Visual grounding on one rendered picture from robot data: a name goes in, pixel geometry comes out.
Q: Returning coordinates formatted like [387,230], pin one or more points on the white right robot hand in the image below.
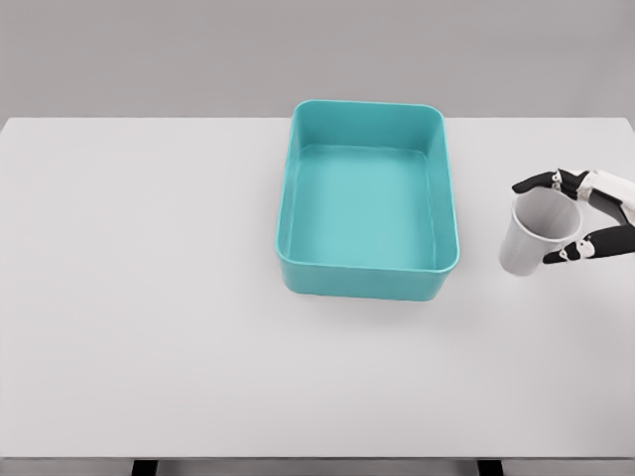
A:
[609,191]

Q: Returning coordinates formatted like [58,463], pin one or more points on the white paper cup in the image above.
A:
[527,243]

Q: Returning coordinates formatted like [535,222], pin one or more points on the teal plastic basket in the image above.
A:
[366,208]

